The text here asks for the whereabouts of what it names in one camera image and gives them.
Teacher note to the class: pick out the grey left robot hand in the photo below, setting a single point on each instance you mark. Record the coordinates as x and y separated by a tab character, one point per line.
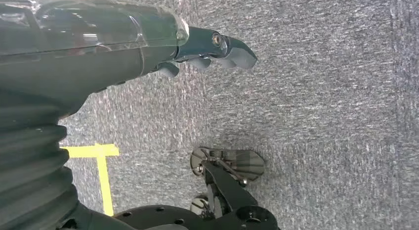
82	41

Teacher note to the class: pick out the yellow floor tape mark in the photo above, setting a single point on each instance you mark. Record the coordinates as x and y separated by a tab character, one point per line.
104	179

